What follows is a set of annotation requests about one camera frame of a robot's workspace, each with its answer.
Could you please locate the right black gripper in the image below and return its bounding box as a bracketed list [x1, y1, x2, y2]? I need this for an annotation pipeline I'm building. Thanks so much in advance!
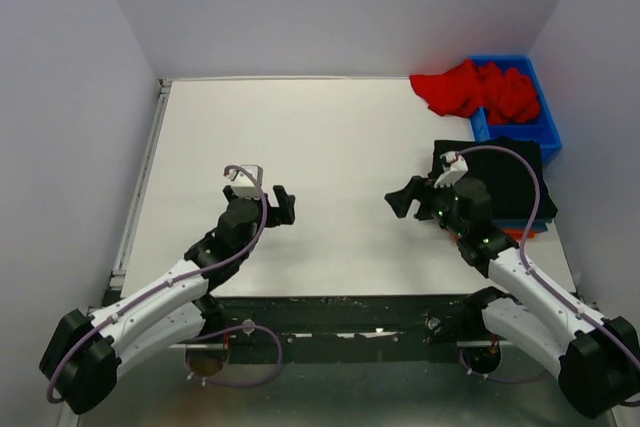
[386, 173, 468, 237]

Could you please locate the black floral t shirt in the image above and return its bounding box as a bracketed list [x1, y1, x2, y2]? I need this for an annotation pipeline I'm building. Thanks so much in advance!
[430, 136, 558, 221]

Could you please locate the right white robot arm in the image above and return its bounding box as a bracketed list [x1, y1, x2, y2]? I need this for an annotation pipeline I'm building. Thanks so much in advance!
[385, 176, 639, 419]

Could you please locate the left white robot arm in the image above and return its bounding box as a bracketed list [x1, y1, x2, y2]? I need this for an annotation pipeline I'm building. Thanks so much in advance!
[39, 185, 296, 414]

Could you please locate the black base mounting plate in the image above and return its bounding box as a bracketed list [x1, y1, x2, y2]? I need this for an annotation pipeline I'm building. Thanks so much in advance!
[182, 288, 500, 368]

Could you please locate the folded teal t shirt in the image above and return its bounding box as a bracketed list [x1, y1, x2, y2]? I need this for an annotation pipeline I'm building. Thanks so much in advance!
[493, 219, 552, 233]

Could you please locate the red t shirt in bin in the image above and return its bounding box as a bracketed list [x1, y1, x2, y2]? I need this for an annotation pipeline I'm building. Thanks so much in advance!
[409, 59, 542, 126]

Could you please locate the blue plastic bin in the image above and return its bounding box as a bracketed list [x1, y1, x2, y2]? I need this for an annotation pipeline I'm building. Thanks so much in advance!
[469, 55, 562, 165]

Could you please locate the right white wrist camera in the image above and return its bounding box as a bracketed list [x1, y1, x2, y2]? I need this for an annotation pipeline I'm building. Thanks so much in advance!
[434, 151, 468, 188]

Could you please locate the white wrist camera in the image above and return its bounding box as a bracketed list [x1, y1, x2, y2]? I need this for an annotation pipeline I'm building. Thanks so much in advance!
[224, 164, 264, 199]
[434, 151, 468, 188]

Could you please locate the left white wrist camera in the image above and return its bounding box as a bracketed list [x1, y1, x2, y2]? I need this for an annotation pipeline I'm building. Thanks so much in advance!
[224, 164, 264, 199]

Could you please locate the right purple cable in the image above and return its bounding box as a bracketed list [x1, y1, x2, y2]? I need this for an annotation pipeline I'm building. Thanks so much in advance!
[442, 145, 640, 408]

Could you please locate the purple cable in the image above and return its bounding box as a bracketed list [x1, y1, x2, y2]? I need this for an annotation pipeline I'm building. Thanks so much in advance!
[442, 145, 640, 408]
[45, 164, 284, 406]

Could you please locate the aluminium front rail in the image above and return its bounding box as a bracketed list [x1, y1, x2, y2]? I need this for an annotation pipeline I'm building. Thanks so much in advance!
[79, 296, 612, 349]

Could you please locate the aluminium rail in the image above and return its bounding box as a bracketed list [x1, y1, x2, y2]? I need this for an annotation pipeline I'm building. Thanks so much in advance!
[79, 296, 612, 349]
[108, 79, 172, 291]

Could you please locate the aluminium left side rail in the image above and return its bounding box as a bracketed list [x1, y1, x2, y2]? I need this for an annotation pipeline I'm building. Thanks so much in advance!
[108, 79, 172, 291]

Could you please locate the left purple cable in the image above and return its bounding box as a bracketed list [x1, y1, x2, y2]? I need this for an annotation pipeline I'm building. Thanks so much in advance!
[45, 164, 284, 406]

